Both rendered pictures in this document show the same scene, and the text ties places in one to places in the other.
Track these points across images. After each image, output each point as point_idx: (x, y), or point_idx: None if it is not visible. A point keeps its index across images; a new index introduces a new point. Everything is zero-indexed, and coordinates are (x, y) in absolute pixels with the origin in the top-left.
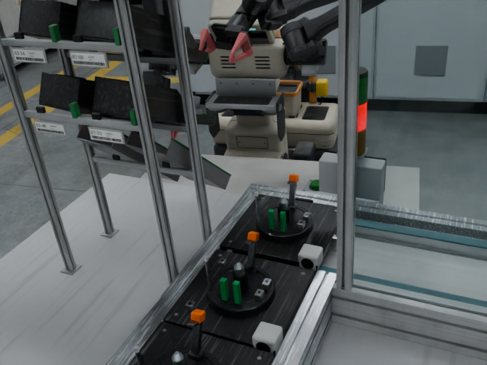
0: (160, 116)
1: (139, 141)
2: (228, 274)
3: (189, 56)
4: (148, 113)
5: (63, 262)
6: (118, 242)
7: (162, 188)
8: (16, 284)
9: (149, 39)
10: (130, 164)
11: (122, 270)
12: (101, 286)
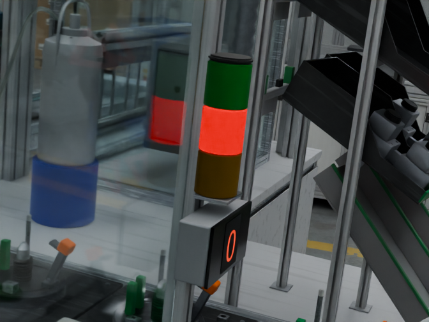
0: (320, 121)
1: (365, 176)
2: None
3: (402, 73)
4: (260, 82)
5: (293, 282)
6: (340, 312)
7: (247, 185)
8: (254, 262)
9: (340, 16)
10: None
11: (279, 315)
12: (249, 303)
